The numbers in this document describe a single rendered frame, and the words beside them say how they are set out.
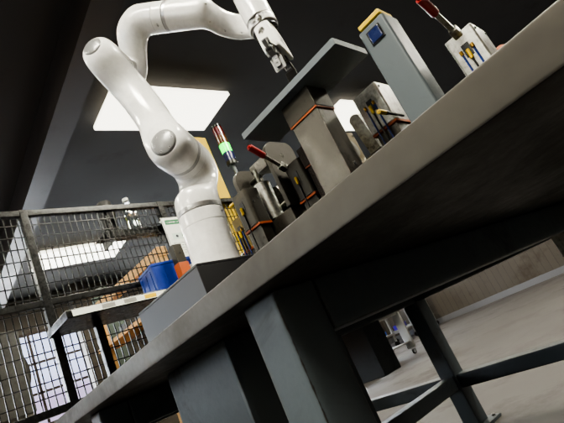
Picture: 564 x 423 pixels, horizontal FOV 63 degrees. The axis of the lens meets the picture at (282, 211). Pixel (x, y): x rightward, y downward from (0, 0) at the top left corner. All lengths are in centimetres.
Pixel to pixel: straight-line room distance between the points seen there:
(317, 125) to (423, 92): 28
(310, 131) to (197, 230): 37
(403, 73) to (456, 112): 65
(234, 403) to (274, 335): 35
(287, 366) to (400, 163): 34
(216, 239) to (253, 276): 56
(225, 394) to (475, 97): 77
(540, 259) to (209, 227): 952
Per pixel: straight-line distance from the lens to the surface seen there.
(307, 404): 64
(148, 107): 134
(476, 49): 116
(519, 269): 1059
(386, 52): 107
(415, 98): 102
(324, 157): 114
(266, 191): 146
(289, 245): 53
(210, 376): 102
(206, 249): 113
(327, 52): 113
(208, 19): 146
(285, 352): 64
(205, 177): 128
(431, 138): 40
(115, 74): 143
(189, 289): 98
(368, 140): 134
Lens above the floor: 56
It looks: 17 degrees up
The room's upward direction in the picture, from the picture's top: 25 degrees counter-clockwise
